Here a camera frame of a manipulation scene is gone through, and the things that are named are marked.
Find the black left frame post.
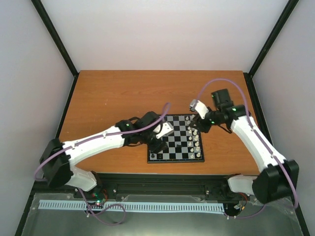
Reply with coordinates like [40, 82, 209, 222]
[31, 0, 79, 77]

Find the white slotted cable duct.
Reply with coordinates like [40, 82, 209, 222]
[38, 200, 224, 214]

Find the black and white chessboard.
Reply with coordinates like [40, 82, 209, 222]
[147, 114, 205, 163]

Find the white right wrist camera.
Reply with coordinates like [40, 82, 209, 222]
[189, 99, 209, 119]

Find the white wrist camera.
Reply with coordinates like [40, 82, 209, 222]
[189, 99, 209, 119]
[156, 122, 174, 139]

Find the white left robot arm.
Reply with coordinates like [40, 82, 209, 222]
[39, 112, 174, 198]

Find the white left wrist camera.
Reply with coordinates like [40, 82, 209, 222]
[156, 122, 174, 139]

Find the black right frame post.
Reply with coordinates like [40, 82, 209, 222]
[247, 0, 300, 76]

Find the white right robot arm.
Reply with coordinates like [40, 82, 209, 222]
[189, 89, 299, 204]

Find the black frame post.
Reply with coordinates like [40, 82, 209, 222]
[31, 0, 79, 77]
[247, 0, 300, 76]

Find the black aluminium frame rail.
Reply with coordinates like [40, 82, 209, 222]
[31, 173, 259, 205]

